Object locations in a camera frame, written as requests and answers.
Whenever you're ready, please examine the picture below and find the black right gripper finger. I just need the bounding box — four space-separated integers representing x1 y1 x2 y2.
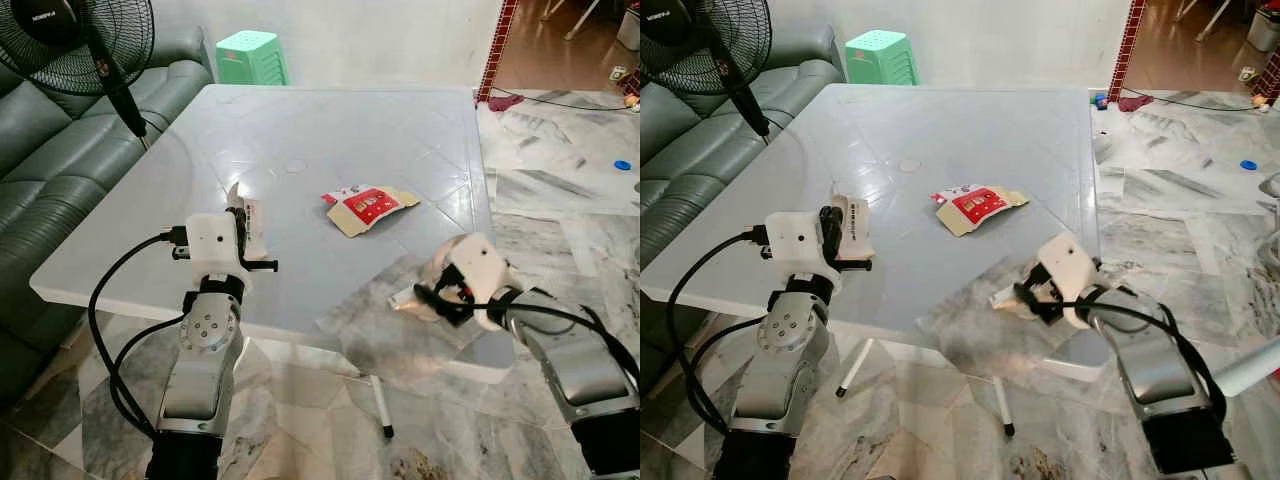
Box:
411 284 463 327
1012 282 1059 325

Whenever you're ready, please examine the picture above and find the beige paper packet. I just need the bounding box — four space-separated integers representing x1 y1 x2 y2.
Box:
224 182 270 263
835 194 874 263

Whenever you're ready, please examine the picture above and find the pale paper wrapper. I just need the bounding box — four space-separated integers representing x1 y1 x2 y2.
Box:
387 284 441 313
988 283 1039 313

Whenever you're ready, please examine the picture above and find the red beige snack packet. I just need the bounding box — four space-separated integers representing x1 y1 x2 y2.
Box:
930 184 1031 238
320 185 421 238

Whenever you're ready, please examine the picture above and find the white folding table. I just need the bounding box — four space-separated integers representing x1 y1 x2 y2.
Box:
640 84 1103 439
30 84 519 439

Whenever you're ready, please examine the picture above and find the green leather sofa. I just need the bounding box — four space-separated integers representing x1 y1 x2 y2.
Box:
0 25 214 406
640 25 846 301

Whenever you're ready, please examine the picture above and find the black standing fan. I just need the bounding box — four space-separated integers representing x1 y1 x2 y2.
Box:
0 0 157 151
640 0 774 139

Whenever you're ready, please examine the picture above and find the green plastic stool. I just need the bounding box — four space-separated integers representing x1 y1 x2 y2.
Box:
845 30 921 87
216 30 291 87

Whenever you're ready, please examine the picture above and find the pale blue children's table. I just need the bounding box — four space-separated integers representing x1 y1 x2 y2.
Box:
1215 335 1280 399

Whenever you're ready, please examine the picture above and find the red brick pillar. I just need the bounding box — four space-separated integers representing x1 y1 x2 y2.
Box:
1110 0 1147 103

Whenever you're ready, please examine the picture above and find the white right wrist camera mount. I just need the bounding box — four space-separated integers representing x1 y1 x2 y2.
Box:
1033 233 1103 331
438 232 513 333

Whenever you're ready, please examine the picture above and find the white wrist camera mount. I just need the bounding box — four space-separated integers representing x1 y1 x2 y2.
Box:
765 212 836 291
438 232 513 333
1033 233 1103 331
185 213 251 291

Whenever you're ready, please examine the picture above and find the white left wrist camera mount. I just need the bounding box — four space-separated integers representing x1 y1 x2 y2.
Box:
765 212 836 291
185 213 251 291

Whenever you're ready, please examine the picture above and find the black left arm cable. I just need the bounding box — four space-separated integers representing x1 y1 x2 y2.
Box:
88 228 191 441
665 228 773 441

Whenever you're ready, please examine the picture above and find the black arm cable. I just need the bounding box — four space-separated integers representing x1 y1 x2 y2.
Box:
465 298 641 386
1055 297 1231 421
665 228 773 441
88 228 191 441

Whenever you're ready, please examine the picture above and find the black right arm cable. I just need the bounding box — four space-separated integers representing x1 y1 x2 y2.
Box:
465 298 641 386
1055 297 1231 421

